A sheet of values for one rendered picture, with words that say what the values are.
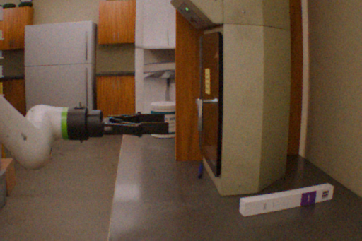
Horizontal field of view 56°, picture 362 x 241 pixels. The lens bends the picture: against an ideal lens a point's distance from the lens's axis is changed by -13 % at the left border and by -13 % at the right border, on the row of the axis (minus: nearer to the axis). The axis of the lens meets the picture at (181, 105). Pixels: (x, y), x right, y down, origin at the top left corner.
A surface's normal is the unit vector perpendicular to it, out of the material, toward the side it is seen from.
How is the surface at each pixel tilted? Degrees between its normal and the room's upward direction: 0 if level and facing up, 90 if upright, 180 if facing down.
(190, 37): 90
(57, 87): 90
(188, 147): 90
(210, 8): 90
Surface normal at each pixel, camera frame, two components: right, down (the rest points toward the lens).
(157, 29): -0.32, 0.18
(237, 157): 0.11, 0.15
